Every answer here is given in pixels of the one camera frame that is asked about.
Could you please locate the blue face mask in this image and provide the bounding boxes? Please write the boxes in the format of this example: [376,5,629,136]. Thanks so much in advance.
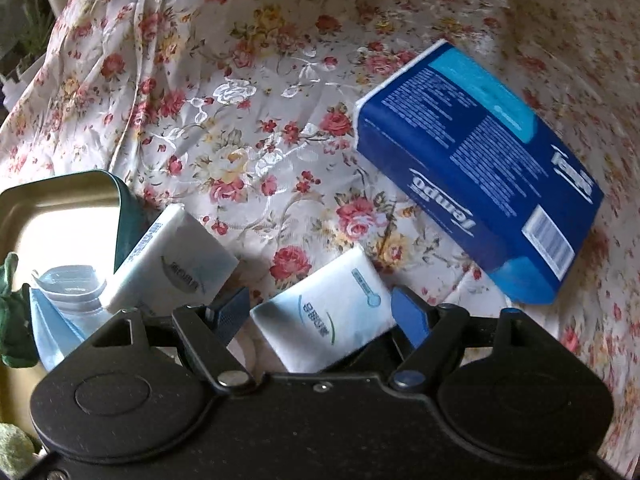
[27,265,112,372]

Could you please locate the dark green cloth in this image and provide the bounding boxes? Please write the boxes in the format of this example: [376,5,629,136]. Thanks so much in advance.
[0,252,38,367]

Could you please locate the black flat lid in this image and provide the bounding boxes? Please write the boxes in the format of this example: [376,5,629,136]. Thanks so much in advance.
[345,330,407,376]

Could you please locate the thick white tissue pack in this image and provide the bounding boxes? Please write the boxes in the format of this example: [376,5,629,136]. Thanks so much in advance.
[105,204,240,317]

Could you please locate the floral bedsheet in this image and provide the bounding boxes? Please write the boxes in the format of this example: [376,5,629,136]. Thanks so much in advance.
[0,0,640,480]

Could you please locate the light green knitted scrubber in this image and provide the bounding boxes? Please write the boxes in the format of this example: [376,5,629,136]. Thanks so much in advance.
[0,422,37,462]

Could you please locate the white tissue pack round logo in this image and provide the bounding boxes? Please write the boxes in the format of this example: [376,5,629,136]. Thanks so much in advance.
[249,246,396,375]

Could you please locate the gold-lined tin box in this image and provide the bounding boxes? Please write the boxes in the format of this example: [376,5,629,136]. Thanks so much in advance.
[0,170,137,461]

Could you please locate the large blue tissue pack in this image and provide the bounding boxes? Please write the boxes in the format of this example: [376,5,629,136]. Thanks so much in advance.
[354,39,606,306]

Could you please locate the green potted plant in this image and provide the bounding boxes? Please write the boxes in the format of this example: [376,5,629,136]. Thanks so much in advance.
[0,0,66,78]

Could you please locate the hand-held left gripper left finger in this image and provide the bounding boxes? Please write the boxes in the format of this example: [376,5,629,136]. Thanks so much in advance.
[92,287,253,395]

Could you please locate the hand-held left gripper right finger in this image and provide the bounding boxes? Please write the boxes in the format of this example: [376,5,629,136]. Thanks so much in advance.
[389,287,551,395]

